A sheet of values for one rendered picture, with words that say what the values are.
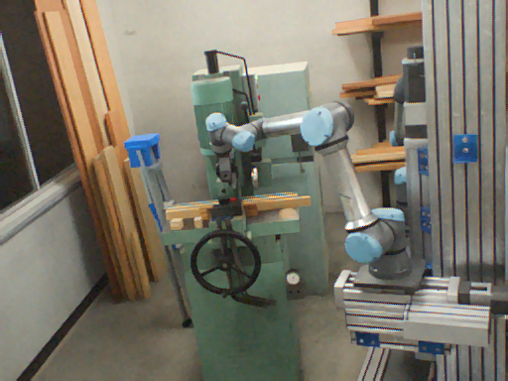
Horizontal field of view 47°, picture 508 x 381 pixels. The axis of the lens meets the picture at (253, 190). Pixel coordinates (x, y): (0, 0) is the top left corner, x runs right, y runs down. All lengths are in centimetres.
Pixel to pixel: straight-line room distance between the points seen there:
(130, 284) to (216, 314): 141
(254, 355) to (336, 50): 275
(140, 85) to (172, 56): 38
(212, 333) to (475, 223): 127
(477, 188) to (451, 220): 15
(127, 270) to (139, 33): 203
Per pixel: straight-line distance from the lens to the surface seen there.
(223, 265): 235
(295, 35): 477
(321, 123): 185
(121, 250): 392
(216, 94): 244
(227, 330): 272
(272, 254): 254
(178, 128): 503
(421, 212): 224
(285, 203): 261
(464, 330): 202
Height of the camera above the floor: 177
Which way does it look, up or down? 17 degrees down
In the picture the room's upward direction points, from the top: 8 degrees counter-clockwise
